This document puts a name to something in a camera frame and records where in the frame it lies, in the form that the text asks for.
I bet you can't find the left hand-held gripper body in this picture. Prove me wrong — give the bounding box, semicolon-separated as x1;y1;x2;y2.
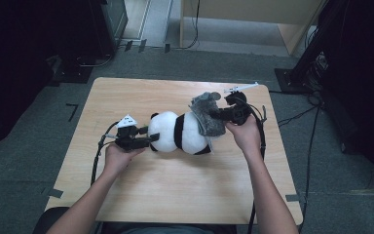
114;114;144;151

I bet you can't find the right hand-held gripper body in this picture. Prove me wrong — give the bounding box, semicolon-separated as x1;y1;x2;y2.
222;82;260;127

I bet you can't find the grey fluffy cloth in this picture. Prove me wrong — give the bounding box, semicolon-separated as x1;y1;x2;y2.
188;91;227;137

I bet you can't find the panda plush toy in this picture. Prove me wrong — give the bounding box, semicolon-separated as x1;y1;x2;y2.
147;110;214;156

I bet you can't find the person's left hand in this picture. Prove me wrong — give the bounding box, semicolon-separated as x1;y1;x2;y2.
103;142;146;178

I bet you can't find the person's right hand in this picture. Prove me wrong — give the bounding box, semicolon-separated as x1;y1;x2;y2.
225;115;263;158

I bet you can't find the black tape corner mark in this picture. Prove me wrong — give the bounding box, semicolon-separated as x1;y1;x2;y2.
65;102;79;123

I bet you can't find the black metal stand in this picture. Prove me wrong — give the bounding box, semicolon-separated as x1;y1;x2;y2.
274;0;342;96

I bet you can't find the person's dark clothing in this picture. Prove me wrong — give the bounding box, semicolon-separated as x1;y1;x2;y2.
102;222;238;234

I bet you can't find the light wooden furniture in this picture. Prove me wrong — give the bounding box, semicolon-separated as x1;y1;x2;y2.
178;0;325;57

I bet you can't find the dark cabinet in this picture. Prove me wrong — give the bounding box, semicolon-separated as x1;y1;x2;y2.
89;0;130;57

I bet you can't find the right hand-held gripper black cable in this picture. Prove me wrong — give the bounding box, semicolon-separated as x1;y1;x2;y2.
240;98;268;234

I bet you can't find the hand-held gripper black cable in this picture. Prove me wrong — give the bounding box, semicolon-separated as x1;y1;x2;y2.
240;98;268;234
91;121;122;187

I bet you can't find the left hand-held gripper black cable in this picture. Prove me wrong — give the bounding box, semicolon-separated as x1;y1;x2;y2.
91;121;122;187

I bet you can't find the short black floor cable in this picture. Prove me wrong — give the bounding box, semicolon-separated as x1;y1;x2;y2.
277;104;319;128

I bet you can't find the black looped floor cable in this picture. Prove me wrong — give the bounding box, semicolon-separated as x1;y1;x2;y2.
76;53;115;68

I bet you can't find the black floor base plate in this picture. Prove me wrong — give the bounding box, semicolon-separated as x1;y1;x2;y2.
52;56;94;84

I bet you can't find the long black floor cable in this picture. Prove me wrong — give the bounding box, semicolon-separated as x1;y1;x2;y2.
295;105;321;234

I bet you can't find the black hanging cable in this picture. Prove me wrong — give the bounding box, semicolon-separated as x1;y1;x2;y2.
174;0;202;51

